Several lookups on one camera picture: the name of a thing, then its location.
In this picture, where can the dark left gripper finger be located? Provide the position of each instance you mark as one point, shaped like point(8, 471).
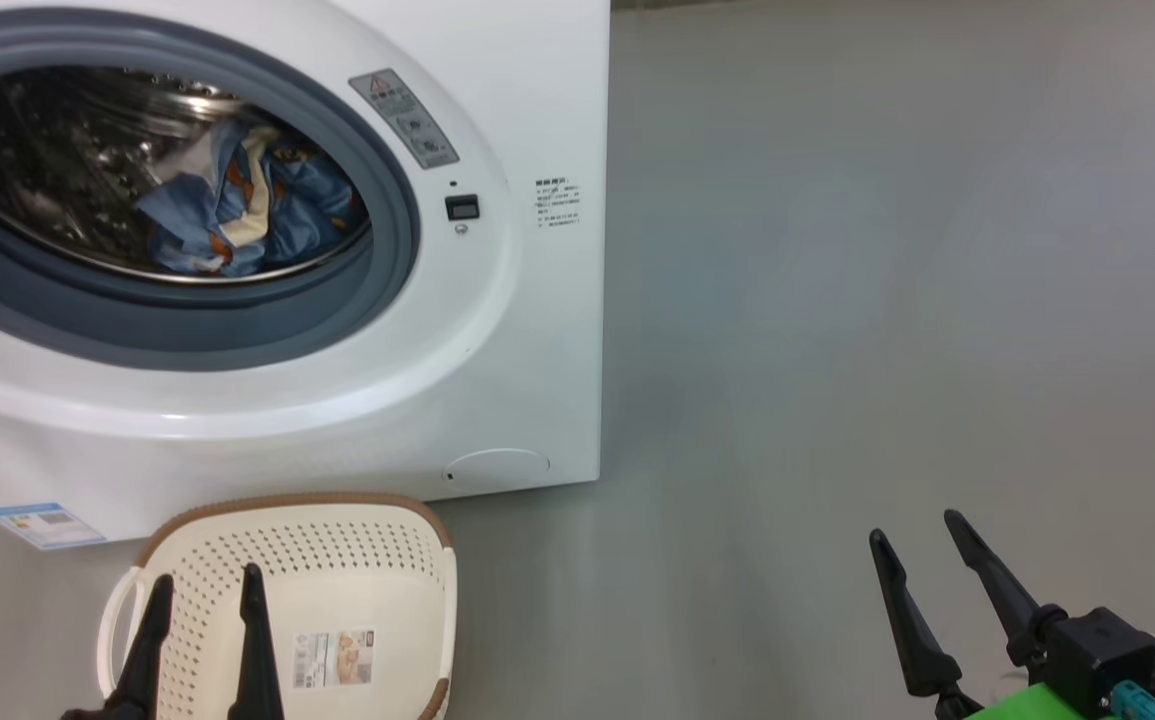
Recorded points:
point(257, 670)
point(142, 680)

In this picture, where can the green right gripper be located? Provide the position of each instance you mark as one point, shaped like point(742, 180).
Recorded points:
point(1032, 705)

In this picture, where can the white garment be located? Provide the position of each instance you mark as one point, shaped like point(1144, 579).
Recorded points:
point(252, 215)

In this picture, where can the blue cartoon-print garment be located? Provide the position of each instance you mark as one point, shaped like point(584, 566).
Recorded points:
point(307, 205)

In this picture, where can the grey rubber door gasket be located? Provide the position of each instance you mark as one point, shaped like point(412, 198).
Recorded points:
point(237, 320)

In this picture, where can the white front-load washing machine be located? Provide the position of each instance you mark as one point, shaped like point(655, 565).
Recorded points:
point(497, 380)

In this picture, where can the paper product label sticker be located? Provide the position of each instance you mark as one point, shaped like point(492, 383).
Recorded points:
point(334, 658)

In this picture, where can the cream perforated laundry basket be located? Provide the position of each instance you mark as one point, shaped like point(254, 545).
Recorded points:
point(337, 590)

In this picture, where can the blue energy label sticker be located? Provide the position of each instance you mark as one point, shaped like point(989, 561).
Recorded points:
point(45, 525)

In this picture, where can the round white filter cover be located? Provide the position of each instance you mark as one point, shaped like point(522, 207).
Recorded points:
point(497, 468)

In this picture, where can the grey warning sticker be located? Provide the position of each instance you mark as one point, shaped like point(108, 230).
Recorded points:
point(404, 118)

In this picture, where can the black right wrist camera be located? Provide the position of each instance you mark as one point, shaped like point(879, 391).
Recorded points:
point(1102, 650)

